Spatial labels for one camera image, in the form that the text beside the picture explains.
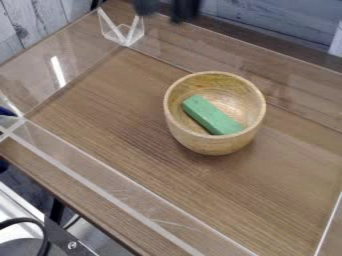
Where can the black metal bracket with screw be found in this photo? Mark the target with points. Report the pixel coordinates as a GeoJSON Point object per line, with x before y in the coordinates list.
{"type": "Point", "coordinates": [64, 244]}

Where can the light wooden bowl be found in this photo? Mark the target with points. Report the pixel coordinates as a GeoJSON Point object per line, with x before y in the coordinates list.
{"type": "Point", "coordinates": [234, 95]}

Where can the green rectangular block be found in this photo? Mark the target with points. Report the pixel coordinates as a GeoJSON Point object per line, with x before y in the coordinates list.
{"type": "Point", "coordinates": [210, 117]}

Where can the black table leg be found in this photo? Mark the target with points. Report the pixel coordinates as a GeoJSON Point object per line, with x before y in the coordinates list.
{"type": "Point", "coordinates": [56, 211]}

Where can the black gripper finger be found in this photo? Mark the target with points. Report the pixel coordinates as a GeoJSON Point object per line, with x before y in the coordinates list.
{"type": "Point", "coordinates": [185, 10]}
{"type": "Point", "coordinates": [146, 7]}

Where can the clear acrylic tray walls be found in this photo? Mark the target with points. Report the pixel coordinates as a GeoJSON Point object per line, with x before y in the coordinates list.
{"type": "Point", "coordinates": [88, 137]}

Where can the blue object at left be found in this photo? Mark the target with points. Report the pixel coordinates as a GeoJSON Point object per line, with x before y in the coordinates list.
{"type": "Point", "coordinates": [7, 112]}

